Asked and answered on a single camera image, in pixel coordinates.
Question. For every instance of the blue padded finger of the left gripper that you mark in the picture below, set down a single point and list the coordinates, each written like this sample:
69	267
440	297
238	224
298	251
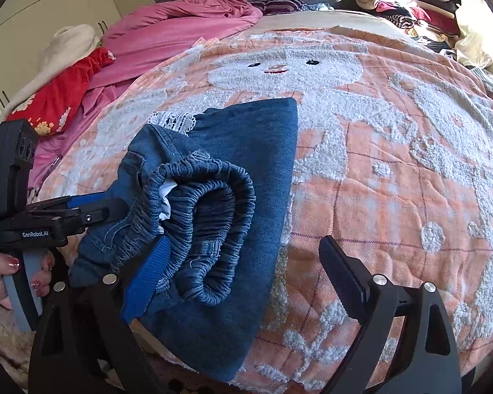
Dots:
95	209

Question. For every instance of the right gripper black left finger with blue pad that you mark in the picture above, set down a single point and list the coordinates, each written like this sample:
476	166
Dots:
83	343

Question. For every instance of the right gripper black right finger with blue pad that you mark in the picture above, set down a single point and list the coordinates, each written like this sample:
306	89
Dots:
426	356

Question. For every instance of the blue denim pants lace hem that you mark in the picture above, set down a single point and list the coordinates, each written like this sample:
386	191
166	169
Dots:
219	194

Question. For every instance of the red floral garment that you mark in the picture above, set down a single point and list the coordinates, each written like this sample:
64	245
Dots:
50	109

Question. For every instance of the pink bed sheet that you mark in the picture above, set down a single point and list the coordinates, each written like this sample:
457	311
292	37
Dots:
139	42

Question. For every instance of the pink white bear blanket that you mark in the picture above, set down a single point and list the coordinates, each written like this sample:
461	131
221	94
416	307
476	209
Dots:
394	159

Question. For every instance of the cream wardrobe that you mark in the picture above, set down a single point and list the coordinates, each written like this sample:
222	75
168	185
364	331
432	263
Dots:
27	26

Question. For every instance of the striped purple garment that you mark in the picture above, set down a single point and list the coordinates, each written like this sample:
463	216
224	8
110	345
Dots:
277	7

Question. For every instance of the cream curtain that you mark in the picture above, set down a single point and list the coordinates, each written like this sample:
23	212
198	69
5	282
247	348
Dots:
475	23

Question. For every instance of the pile of folded clothes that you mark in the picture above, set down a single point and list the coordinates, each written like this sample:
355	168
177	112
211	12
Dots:
430	22

